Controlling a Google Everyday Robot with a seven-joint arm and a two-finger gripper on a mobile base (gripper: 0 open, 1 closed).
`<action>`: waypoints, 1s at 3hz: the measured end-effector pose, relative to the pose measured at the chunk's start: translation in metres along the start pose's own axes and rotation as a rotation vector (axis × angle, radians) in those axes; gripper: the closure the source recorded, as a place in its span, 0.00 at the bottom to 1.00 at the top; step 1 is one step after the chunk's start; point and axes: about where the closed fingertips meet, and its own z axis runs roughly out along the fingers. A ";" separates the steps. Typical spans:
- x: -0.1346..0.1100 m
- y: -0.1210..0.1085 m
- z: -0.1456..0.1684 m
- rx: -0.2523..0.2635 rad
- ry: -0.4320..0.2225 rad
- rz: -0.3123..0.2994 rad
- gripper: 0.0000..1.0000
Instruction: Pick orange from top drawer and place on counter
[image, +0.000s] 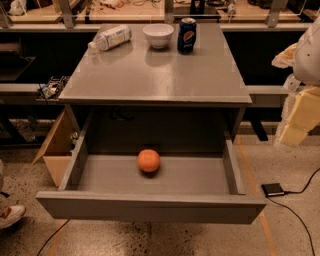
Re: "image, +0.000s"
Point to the white and red sneaker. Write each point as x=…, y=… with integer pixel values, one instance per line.
x=10, y=215

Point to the blue Pepsi can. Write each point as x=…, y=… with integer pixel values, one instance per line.
x=186, y=35

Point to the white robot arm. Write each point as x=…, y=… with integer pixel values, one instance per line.
x=306, y=69

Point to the hand sanitizer pump bottle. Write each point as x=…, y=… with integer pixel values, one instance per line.
x=291, y=84

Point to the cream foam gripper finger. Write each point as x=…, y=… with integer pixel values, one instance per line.
x=304, y=117
x=285, y=58

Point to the white ceramic bowl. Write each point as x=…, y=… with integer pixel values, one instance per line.
x=158, y=35

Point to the clear plastic water bottle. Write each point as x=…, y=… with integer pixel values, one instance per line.
x=111, y=38

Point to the black foot pedal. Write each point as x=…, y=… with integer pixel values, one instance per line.
x=272, y=190

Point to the orange fruit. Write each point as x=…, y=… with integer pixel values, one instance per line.
x=148, y=160

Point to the grey open top drawer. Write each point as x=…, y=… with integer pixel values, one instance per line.
x=187, y=188

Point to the grey cabinet counter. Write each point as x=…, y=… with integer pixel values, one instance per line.
x=162, y=99

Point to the cardboard box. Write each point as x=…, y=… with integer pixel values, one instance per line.
x=56, y=148

